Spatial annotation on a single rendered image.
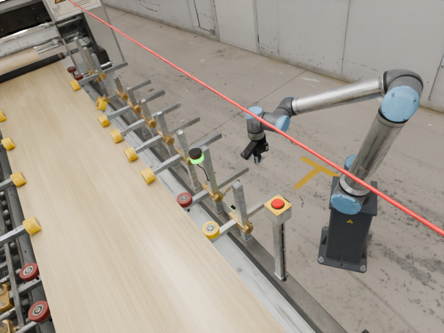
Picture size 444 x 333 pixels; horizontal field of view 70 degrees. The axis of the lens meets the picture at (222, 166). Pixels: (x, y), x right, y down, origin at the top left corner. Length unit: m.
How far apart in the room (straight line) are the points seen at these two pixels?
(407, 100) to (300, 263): 1.46
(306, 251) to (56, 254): 1.63
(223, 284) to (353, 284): 1.22
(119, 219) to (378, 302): 1.65
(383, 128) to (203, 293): 0.97
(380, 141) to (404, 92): 0.23
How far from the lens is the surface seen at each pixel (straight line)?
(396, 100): 1.33
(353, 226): 2.10
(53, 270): 1.71
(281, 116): 1.60
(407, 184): 3.04
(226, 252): 1.77
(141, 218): 1.67
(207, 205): 1.87
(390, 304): 2.39
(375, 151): 1.49
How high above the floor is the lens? 2.11
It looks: 43 degrees down
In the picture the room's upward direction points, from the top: 12 degrees counter-clockwise
